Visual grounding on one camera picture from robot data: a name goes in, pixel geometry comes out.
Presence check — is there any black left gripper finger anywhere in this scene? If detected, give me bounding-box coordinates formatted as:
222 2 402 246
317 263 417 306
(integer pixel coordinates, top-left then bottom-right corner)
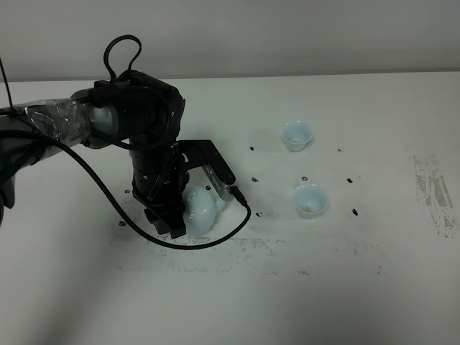
144 208 169 234
163 204 187 238

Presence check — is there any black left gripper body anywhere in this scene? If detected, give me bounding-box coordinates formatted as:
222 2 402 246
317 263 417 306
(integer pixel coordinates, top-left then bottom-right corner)
130 142 187 216

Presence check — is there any light blue porcelain teapot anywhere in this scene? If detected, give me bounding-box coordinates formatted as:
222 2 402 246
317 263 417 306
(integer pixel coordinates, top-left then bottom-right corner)
182 185 226 236

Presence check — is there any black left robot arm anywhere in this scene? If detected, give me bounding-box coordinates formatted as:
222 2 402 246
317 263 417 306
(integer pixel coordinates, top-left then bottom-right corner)
1 70 188 238

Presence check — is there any near light blue teacup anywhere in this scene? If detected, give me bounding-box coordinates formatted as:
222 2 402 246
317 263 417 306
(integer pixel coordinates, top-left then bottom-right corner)
293 184 329 219

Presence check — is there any light blue teacup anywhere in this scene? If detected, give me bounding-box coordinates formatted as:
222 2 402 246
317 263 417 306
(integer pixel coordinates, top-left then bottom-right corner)
280 120 313 152
293 184 329 219

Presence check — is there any far light blue teacup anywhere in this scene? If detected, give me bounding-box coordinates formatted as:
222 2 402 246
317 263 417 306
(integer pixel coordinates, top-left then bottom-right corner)
280 120 313 152

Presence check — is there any black zip tie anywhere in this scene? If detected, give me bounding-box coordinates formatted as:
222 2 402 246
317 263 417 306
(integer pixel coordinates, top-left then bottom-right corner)
0 58 15 114

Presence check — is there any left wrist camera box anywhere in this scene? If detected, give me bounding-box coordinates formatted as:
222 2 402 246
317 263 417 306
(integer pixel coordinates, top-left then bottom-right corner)
178 139 237 202

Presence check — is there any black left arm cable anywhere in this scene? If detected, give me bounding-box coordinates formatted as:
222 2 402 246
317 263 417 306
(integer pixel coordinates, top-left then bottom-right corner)
0 34 252 249

